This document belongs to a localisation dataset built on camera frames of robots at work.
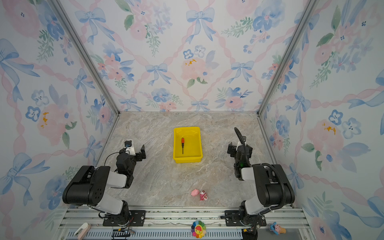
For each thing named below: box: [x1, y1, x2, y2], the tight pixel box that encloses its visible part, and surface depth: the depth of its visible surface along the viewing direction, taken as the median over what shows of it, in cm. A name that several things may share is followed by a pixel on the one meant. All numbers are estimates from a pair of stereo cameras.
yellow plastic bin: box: [173, 126, 203, 163], surface depth 99 cm
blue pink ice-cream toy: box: [269, 221, 287, 236], surface depth 71 cm
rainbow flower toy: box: [191, 220, 207, 239], surface depth 72 cm
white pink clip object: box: [74, 222, 91, 240], surface depth 70 cm
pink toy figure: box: [191, 188, 208, 201], surface depth 80 cm
